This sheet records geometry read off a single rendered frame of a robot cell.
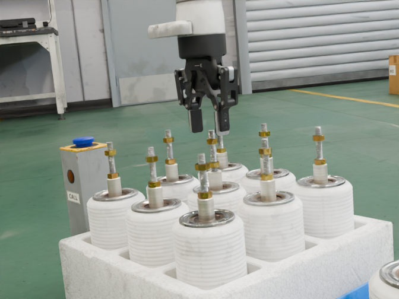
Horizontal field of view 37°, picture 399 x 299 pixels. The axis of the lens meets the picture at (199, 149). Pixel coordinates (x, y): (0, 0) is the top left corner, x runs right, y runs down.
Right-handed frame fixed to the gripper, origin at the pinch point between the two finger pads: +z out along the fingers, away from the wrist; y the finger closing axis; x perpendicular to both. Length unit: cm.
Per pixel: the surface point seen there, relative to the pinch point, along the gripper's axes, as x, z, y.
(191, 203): 4.7, 11.8, -0.1
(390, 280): 13.0, 10.2, -43.4
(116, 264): 19.0, 17.6, -0.7
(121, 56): -221, -15, 434
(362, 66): -438, 15, 322
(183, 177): -1.7, 10.1, 11.1
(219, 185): 0.0, 9.6, -1.6
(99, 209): 16.5, 11.4, 8.3
